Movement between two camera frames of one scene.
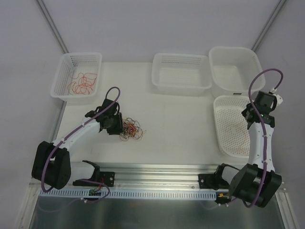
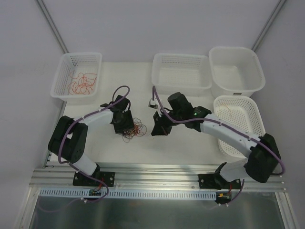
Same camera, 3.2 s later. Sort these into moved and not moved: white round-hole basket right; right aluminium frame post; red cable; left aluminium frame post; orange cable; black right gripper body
Moved: orange cable; black right gripper body
Not moved: red cable; right aluminium frame post; white round-hole basket right; left aluminium frame post
